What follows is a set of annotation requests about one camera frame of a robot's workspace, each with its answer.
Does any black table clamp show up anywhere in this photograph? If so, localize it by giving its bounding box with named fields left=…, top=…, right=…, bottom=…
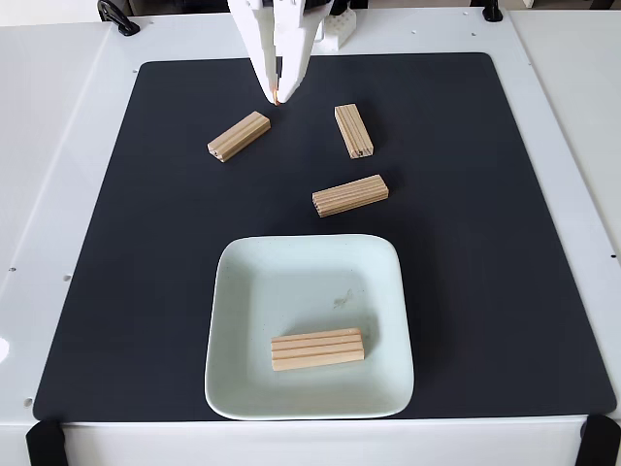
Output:
left=479, top=0, right=505, bottom=23
left=96, top=0, right=142, bottom=38
left=576, top=414, right=621, bottom=466
left=24, top=419, right=67, bottom=466

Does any black rubber mat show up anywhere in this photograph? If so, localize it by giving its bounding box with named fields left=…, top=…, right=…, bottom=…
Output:
left=31, top=51, right=617, bottom=422

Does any pale green square plate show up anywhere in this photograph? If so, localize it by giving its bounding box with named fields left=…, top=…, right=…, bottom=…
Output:
left=204, top=234, right=416, bottom=421

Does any grooved wooden block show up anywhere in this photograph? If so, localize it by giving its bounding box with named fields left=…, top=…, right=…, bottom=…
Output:
left=207, top=111, right=272, bottom=165
left=311, top=174, right=391, bottom=218
left=270, top=328, right=366, bottom=373
left=334, top=103, right=376, bottom=160

